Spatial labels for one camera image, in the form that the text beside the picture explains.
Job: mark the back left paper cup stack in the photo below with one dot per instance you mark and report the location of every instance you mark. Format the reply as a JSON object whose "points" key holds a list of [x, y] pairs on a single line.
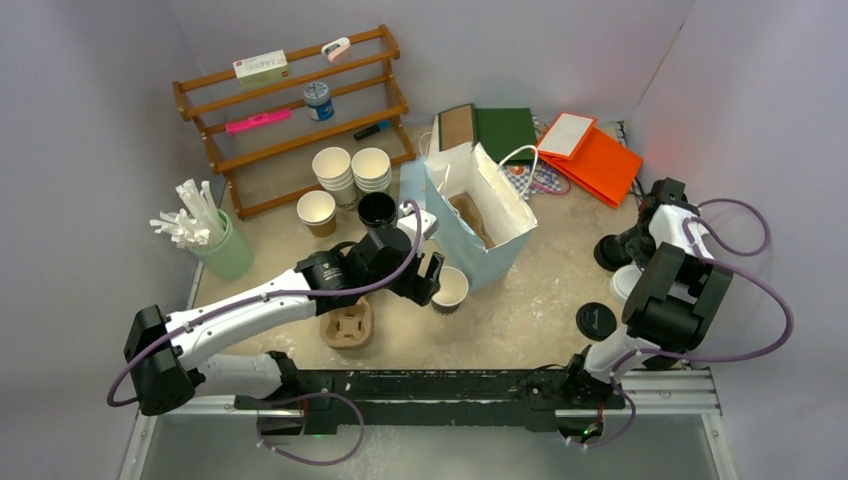
{"points": [[333, 170]]}

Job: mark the white green box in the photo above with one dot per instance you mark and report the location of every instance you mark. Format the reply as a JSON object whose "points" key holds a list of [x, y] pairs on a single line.
{"points": [[261, 70]]}

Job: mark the back right paper cup stack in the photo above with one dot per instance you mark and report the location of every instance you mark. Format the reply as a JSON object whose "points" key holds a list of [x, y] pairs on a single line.
{"points": [[371, 169]]}

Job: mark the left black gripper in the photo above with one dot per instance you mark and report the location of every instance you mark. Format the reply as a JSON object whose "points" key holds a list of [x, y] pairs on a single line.
{"points": [[420, 292]]}

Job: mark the pink highlighter marker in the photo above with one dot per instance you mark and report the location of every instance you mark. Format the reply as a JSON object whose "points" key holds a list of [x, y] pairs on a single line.
{"points": [[256, 121]]}

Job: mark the black blue marker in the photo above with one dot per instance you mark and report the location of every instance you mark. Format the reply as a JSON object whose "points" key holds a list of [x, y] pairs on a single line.
{"points": [[372, 130]]}

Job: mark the green paper bag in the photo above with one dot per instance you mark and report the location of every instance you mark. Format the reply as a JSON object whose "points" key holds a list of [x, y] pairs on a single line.
{"points": [[499, 131]]}

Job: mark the brown pulp cup carrier stack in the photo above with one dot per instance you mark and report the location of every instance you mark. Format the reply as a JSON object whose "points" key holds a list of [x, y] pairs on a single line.
{"points": [[348, 328]]}

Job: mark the green straw holder cup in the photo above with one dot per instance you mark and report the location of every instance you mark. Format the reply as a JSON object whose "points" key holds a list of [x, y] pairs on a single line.
{"points": [[231, 257]]}

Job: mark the black paper coffee cup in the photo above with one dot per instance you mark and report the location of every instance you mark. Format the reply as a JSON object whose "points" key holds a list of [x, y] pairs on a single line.
{"points": [[377, 209]]}

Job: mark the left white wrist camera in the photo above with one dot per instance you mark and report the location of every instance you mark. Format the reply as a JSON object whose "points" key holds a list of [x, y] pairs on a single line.
{"points": [[422, 224]]}

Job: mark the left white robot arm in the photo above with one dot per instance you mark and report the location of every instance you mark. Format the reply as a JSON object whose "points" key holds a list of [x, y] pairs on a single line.
{"points": [[172, 358]]}

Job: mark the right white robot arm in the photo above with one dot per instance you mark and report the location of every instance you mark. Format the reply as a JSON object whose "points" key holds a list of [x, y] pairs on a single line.
{"points": [[669, 309]]}

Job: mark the checkered patterned paper bag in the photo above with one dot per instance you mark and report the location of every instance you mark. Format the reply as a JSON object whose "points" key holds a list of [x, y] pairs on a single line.
{"points": [[545, 180]]}

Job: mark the white wrapped straws bundle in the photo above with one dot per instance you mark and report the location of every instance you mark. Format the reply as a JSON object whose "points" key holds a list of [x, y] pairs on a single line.
{"points": [[197, 224]]}

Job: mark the white cup lid stack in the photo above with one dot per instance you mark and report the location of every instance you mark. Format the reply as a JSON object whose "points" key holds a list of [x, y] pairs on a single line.
{"points": [[623, 282]]}

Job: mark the white pink clip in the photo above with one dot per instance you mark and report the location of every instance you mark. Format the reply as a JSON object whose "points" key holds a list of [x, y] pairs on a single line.
{"points": [[337, 51]]}

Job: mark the black cup lid stack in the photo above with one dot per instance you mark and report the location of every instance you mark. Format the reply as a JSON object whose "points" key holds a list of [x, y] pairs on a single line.
{"points": [[612, 252]]}

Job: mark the cream kraft paper bag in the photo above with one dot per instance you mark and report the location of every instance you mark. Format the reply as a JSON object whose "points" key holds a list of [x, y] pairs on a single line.
{"points": [[429, 141]]}

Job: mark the black coffee cup lid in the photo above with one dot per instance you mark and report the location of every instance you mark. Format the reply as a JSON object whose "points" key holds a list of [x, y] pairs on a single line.
{"points": [[596, 321]]}

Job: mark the orange paper bag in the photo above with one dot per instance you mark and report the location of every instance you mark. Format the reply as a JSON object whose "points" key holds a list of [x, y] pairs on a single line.
{"points": [[576, 147]]}

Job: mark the blue white jar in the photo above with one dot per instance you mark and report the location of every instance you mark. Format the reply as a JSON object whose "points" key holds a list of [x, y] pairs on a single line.
{"points": [[318, 100]]}

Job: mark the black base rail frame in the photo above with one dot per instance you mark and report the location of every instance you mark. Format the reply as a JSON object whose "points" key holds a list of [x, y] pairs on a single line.
{"points": [[325, 400]]}

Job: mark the light blue paper bag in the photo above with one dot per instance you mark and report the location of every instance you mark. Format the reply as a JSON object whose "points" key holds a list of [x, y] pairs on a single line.
{"points": [[508, 218]]}

